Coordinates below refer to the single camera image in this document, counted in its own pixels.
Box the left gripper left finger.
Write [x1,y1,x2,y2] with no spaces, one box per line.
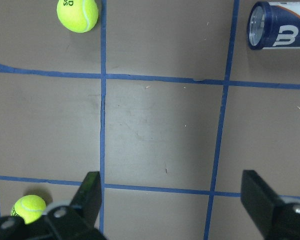
[0,171,106,240]

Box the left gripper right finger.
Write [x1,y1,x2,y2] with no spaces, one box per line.
[240,170,300,240]

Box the Wilson tennis ball can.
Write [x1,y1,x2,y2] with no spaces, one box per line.
[246,1,300,50]

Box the tennis ball centre back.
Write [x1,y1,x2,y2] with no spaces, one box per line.
[10,194,46,225]

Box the tennis ball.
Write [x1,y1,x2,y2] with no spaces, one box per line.
[10,194,46,225]
[56,0,99,33]

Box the tennis ball front left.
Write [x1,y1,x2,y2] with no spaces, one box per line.
[56,0,99,33]

